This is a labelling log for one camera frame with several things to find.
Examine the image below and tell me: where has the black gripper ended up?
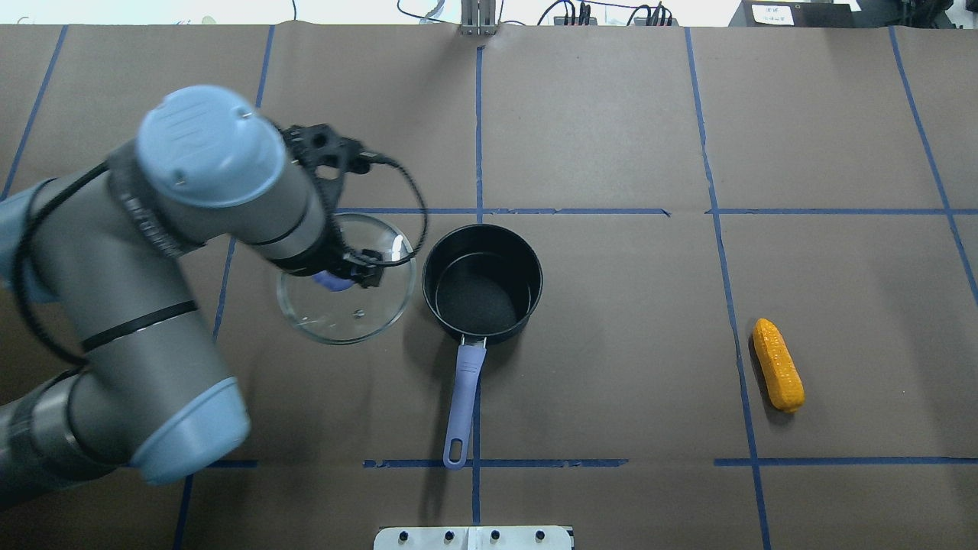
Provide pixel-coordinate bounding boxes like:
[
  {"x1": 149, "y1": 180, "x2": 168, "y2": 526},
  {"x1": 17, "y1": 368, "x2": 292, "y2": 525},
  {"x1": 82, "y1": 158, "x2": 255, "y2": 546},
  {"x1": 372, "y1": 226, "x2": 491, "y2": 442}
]
[{"x1": 269, "y1": 229, "x2": 385, "y2": 289}]

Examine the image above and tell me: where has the glass lid with purple knob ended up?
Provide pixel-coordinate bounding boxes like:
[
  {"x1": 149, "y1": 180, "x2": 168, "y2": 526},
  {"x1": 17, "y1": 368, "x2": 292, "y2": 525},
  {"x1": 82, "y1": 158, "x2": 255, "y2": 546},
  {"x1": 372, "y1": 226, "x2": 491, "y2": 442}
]
[{"x1": 276, "y1": 212, "x2": 416, "y2": 345}]

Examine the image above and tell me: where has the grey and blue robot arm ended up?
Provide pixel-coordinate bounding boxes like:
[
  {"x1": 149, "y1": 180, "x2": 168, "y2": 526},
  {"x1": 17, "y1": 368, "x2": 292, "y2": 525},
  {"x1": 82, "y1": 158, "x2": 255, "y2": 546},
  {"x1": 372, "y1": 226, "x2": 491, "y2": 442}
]
[{"x1": 2, "y1": 85, "x2": 391, "y2": 510}]

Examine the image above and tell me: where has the yellow corn cob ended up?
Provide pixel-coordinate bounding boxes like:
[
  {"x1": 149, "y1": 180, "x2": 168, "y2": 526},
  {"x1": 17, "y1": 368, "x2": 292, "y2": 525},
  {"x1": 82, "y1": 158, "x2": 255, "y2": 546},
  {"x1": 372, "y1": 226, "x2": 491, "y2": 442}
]
[{"x1": 752, "y1": 318, "x2": 806, "y2": 414}]

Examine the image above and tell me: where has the white mounting plate with bolts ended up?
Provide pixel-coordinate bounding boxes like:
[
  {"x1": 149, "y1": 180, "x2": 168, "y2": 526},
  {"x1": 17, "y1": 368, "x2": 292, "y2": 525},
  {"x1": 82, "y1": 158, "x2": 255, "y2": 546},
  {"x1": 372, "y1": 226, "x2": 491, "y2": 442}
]
[{"x1": 373, "y1": 525, "x2": 576, "y2": 549}]

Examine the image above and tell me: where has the black power strip with plugs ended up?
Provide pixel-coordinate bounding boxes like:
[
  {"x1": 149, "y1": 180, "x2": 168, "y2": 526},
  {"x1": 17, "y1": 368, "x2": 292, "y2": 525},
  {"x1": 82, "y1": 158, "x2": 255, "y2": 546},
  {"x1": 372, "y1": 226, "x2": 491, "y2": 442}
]
[{"x1": 538, "y1": 1, "x2": 680, "y2": 28}]

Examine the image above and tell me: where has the black box with white label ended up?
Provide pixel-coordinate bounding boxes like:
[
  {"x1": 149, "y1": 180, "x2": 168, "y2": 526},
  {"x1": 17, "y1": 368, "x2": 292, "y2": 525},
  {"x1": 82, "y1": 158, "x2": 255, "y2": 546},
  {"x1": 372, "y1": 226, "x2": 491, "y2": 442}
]
[{"x1": 727, "y1": 1, "x2": 856, "y2": 28}]

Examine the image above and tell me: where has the black camera cable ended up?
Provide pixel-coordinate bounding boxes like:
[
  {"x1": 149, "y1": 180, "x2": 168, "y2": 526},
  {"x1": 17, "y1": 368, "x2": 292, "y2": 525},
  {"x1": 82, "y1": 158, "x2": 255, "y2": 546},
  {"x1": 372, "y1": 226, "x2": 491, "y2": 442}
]
[{"x1": 317, "y1": 153, "x2": 429, "y2": 267}]

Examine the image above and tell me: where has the black pot with purple handle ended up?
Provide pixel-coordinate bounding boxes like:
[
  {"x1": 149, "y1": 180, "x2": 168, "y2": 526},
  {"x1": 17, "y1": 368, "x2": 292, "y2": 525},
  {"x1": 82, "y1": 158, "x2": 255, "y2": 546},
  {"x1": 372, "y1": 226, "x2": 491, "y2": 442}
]
[{"x1": 423, "y1": 224, "x2": 542, "y2": 471}]

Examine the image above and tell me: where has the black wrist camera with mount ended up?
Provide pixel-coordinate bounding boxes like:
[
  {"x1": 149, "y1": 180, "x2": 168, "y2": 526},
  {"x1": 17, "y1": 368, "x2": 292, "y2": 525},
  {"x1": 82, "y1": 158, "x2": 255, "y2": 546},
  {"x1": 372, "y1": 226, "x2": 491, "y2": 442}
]
[{"x1": 279, "y1": 123, "x2": 380, "y2": 180}]

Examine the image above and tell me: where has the aluminium frame post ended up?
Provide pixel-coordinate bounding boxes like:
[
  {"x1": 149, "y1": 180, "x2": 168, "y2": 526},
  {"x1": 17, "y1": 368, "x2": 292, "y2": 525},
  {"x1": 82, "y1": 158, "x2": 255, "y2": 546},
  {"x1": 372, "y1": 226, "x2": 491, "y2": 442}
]
[{"x1": 458, "y1": 0, "x2": 499, "y2": 36}]

